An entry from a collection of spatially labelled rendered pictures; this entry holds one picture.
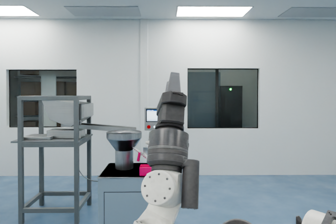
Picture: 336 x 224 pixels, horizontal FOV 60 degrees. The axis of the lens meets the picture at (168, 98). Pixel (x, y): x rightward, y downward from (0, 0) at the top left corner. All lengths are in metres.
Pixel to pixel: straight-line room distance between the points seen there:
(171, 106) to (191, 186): 0.17
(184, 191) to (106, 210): 2.35
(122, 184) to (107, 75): 3.04
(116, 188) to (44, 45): 3.68
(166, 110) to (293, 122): 5.37
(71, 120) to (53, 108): 0.25
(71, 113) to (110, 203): 1.27
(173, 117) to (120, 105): 4.85
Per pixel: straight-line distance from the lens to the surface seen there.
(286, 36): 5.95
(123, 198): 2.87
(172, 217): 0.66
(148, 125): 3.08
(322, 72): 6.17
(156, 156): 0.60
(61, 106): 3.68
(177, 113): 0.63
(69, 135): 3.80
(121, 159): 3.01
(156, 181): 0.57
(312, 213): 0.58
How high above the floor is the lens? 1.54
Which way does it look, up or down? 1 degrees down
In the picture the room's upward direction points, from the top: straight up
